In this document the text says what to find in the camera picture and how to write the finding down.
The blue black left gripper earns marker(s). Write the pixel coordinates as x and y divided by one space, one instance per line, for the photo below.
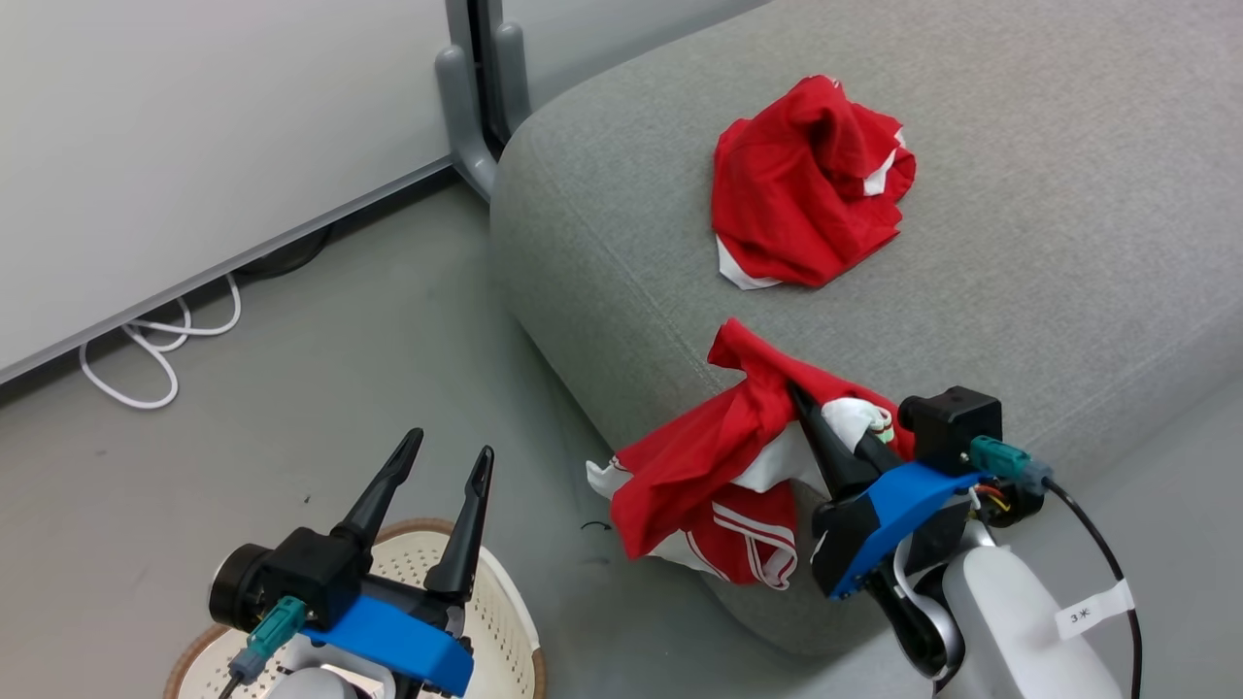
398 641

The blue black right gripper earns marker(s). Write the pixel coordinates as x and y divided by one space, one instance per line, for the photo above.
903 505

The red white shirt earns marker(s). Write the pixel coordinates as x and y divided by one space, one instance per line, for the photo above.
699 456

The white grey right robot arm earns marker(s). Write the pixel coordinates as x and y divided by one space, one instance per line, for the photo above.
1010 621

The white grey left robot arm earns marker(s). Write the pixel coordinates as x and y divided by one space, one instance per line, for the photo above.
320 682

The grey fabric sofa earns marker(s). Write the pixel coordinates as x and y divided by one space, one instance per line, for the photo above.
1020 194

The white laundry basket brown rim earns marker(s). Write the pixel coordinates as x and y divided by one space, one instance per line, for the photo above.
505 602

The grey partition foot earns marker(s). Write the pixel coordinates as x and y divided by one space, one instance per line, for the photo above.
466 126
512 78

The large white partition panel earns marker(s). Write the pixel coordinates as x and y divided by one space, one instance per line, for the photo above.
194 146

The narrow white partition panel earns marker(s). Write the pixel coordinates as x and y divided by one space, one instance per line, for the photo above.
621 39

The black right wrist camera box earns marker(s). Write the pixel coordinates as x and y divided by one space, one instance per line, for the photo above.
957 422

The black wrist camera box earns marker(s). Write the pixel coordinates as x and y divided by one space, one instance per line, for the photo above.
301 573
957 422

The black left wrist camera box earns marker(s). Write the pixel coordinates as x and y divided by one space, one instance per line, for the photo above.
301 573

